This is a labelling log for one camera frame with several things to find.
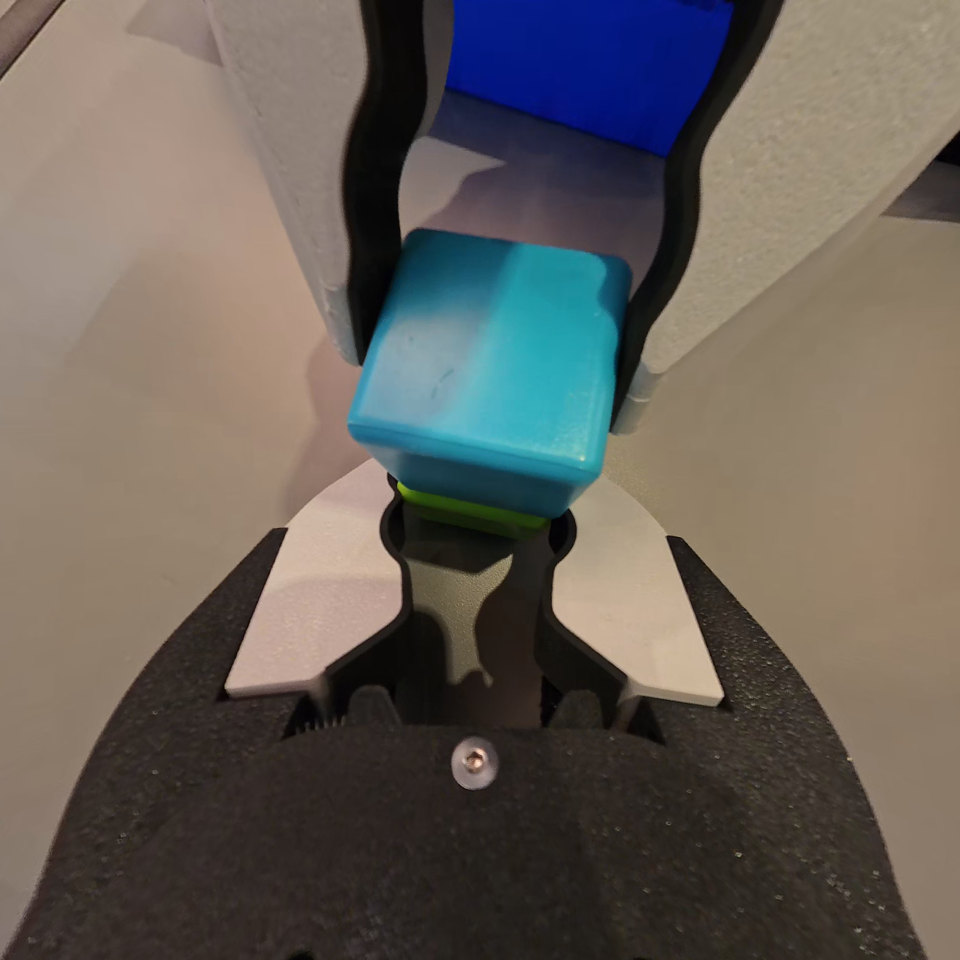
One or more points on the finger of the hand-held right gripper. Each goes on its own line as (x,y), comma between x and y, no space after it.
(300,135)
(795,150)

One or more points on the blue plastic bin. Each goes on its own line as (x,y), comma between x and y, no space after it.
(585,60)

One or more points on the teal magnetic cube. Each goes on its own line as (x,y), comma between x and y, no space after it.
(495,360)

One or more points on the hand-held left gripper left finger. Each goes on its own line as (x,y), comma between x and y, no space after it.
(308,615)

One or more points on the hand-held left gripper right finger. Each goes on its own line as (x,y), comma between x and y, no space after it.
(642,608)

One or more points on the green magnetic cube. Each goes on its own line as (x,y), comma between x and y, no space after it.
(468,510)

